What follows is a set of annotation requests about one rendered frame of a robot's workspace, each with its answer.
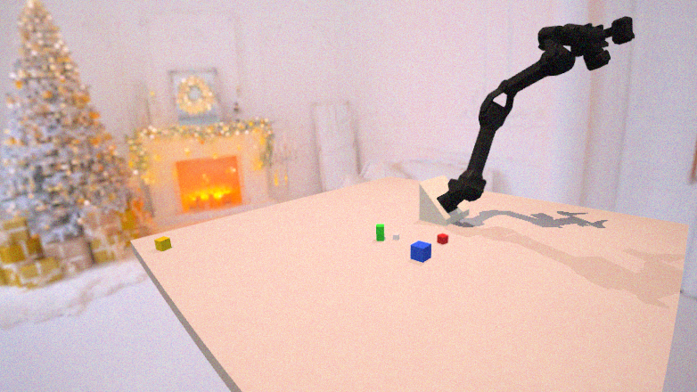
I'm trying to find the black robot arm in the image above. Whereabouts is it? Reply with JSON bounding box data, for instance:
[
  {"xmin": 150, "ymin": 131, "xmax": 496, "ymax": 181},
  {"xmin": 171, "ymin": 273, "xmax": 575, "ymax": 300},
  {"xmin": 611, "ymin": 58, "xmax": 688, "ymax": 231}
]
[{"xmin": 437, "ymin": 23, "xmax": 611, "ymax": 214}]

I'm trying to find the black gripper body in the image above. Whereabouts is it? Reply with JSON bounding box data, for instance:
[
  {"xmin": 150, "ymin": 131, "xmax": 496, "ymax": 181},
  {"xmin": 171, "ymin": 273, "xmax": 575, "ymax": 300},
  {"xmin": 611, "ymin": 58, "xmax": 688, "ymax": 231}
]
[{"xmin": 570, "ymin": 16, "xmax": 633, "ymax": 57}]

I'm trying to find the small yellow cube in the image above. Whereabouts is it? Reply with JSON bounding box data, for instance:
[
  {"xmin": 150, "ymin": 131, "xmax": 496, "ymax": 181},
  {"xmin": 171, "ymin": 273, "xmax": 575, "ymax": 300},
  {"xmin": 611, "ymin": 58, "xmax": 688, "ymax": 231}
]
[{"xmin": 154, "ymin": 236, "xmax": 172, "ymax": 251}]

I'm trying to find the blue block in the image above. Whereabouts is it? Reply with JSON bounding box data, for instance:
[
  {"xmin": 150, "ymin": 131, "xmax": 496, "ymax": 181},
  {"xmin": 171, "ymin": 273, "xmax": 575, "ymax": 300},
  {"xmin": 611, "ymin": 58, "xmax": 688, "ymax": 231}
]
[{"xmin": 410, "ymin": 241, "xmax": 431, "ymax": 263}]

